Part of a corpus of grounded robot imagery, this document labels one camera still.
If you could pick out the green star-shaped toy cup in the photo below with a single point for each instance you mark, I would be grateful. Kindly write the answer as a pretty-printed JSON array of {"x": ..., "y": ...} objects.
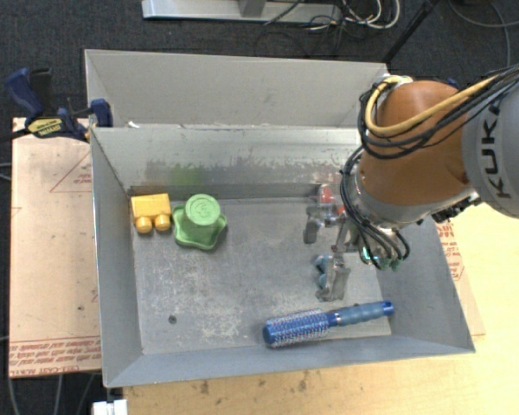
[{"x": 201, "y": 223}]

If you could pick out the grey metal bin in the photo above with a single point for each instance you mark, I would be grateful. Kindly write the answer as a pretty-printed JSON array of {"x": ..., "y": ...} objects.
[{"x": 225, "y": 283}]

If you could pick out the yellow toy block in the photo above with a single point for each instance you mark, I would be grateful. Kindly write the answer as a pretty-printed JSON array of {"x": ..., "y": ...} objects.
[{"x": 150, "y": 208}]

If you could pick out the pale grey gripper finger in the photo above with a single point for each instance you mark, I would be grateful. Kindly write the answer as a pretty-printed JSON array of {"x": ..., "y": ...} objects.
[
  {"x": 338, "y": 279},
  {"x": 313, "y": 227}
]

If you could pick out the light blue small object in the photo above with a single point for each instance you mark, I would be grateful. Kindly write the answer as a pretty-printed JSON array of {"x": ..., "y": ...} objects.
[{"x": 321, "y": 263}]

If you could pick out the blue round hairbrush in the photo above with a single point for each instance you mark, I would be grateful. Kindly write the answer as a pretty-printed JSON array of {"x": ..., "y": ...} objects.
[{"x": 303, "y": 327}]

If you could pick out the red and clear small object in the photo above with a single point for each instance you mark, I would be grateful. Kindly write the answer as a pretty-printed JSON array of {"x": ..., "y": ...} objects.
[{"x": 327, "y": 195}]

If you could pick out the brown cardboard board, red print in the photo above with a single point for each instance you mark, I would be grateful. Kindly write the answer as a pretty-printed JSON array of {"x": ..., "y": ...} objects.
[{"x": 52, "y": 253}]

